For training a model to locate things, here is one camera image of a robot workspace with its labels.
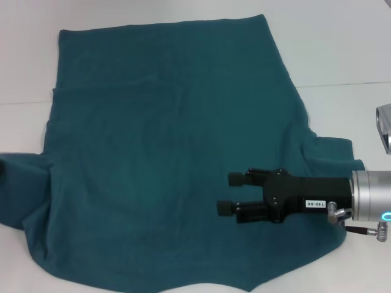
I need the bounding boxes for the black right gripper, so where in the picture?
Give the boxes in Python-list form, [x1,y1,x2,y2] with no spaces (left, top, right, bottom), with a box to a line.
[216,167,354,226]

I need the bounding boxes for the teal blue shirt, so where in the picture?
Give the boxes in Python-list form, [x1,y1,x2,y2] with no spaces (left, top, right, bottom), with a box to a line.
[0,13,366,293]

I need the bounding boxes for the right arm cable with plug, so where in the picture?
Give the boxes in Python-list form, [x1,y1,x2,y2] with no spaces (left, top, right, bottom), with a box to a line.
[327,201,390,242]

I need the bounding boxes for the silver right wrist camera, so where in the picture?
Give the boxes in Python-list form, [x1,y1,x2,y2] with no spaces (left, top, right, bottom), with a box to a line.
[375,103,391,155]

